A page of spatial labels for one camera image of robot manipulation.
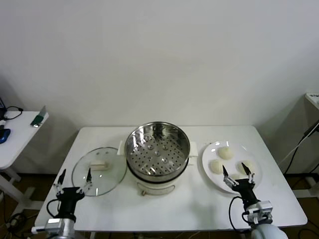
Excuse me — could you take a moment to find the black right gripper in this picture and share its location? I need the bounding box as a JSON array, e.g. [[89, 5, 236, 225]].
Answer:
[[222, 162, 259, 205]]

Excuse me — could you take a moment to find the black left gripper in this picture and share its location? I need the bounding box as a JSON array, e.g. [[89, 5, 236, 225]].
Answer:
[[53, 168, 93, 217]]

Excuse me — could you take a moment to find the round glass pot lid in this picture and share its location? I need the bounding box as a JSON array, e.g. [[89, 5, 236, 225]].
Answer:
[[71, 146, 127, 197]]

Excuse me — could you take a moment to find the stainless steel steamer basket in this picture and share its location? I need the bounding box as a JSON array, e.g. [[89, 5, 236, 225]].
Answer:
[[124, 121, 190, 176]]

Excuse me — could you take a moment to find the white round plate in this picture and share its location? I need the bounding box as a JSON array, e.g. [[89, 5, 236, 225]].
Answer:
[[198, 140, 263, 195]]

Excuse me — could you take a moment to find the green and silver card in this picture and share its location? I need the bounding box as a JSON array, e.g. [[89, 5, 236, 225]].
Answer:
[[30, 106, 48, 128]]

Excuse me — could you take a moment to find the white side table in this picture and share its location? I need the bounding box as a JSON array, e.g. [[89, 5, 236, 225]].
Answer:
[[0, 111, 49, 207]]

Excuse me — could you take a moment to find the white electric cooker pot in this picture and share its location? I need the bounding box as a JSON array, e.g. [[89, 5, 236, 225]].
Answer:
[[117, 140, 197, 197]]

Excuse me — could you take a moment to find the blue computer mouse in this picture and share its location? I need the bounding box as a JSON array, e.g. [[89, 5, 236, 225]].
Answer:
[[0, 128, 11, 144]]

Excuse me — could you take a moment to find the white cabinet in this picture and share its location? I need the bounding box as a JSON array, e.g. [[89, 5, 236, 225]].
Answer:
[[305, 92, 319, 110]]

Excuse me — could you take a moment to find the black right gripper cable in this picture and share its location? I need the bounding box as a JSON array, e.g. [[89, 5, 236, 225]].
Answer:
[[229, 195, 250, 232]]

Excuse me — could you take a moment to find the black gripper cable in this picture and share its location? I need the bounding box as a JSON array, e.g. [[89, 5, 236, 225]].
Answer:
[[229, 195, 250, 232], [46, 198, 60, 221]]

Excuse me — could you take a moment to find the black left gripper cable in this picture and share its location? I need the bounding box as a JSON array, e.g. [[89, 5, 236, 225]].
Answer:
[[46, 198, 60, 221]]

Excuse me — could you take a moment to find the white wall cable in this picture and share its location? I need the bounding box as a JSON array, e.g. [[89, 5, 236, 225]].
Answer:
[[278, 134, 309, 164]]

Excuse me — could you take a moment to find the black laptop cable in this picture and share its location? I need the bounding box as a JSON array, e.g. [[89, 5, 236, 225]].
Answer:
[[3, 106, 23, 121]]

